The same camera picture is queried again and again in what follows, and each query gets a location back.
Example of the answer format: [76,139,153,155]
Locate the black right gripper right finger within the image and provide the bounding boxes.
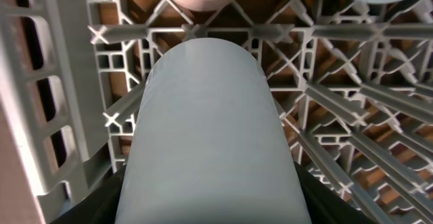
[294,162,375,224]

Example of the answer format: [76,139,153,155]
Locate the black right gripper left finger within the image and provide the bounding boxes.
[50,165,127,224]

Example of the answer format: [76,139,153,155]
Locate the light blue cup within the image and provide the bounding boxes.
[116,38,311,223]

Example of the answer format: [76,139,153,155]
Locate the grey plastic dishwasher rack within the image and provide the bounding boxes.
[1,0,432,223]

